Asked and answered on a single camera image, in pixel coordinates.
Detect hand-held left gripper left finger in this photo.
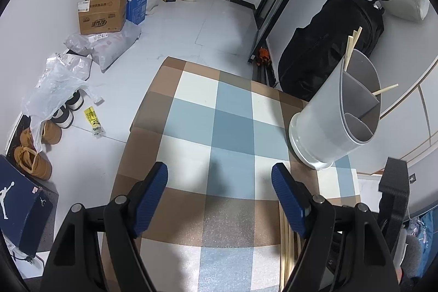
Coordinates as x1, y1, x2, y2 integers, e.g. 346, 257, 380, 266
39, 161, 169, 292

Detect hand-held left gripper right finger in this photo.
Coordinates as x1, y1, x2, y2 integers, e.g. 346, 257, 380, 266
271, 163, 401, 292

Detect bundle of wooden chopsticks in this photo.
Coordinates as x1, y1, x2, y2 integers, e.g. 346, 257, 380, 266
280, 203, 303, 292

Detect white grey utensil holder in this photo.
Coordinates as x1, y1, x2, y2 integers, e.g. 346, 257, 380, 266
288, 49, 382, 171

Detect blue patterned cloth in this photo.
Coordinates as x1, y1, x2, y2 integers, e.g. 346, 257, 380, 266
409, 208, 438, 246

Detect checkered tablecloth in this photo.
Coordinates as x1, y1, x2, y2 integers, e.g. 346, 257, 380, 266
101, 56, 361, 292

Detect yellow packet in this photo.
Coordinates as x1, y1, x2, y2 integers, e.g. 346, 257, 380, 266
84, 106, 104, 138

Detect white black sneaker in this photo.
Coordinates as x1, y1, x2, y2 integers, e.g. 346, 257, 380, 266
51, 104, 74, 128
66, 90, 84, 111

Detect navy shoe box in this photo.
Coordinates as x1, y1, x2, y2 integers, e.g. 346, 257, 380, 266
0, 154, 54, 256

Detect white power strip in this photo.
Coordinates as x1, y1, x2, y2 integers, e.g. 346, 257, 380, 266
7, 237, 45, 268

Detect clear plastic bags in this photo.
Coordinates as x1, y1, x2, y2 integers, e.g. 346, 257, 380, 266
21, 53, 103, 152

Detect grey parcel bags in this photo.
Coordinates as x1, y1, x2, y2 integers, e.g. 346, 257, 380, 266
64, 20, 142, 74

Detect black backpack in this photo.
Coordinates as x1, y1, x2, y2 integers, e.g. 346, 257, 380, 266
278, 0, 384, 103

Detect brown cardboard box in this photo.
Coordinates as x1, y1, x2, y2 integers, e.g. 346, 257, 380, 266
78, 0, 129, 35

